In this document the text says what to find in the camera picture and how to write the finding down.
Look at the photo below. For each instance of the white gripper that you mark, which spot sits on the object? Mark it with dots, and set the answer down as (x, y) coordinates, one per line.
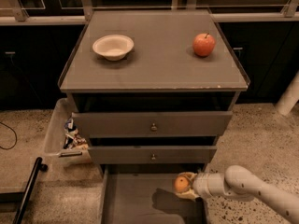
(201, 185)

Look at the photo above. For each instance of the orange fruit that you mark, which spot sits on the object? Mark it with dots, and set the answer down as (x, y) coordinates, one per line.
(181, 184)

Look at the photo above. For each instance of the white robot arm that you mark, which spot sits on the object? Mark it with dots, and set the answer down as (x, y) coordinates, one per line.
(257, 160)

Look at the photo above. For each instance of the grey bottom drawer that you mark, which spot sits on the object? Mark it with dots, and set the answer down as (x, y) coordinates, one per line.
(144, 194)

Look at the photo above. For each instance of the grey drawer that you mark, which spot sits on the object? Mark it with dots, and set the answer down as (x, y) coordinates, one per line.
(152, 124)
(144, 194)
(152, 154)

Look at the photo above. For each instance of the grey top drawer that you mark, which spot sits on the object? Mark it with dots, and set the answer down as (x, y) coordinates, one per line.
(152, 124)

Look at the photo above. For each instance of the grey middle drawer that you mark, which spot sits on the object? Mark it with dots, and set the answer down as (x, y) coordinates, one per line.
(152, 154)

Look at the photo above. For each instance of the grey drawer cabinet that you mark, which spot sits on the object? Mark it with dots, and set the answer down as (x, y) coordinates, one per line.
(160, 74)

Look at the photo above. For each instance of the snack packets in bin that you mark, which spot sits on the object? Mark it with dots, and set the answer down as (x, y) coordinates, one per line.
(72, 136)

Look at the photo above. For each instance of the clear plastic bin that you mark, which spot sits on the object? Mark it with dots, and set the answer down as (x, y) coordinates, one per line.
(54, 139)

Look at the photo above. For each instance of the red apple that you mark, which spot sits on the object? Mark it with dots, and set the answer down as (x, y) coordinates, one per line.
(203, 44)

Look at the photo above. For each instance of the white bowl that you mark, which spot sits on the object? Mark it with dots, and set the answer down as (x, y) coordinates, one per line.
(113, 47)

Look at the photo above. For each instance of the black metal bar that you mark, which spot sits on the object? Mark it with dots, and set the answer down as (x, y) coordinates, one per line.
(21, 198)

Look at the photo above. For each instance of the metal railing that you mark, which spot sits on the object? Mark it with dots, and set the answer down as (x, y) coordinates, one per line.
(57, 12)

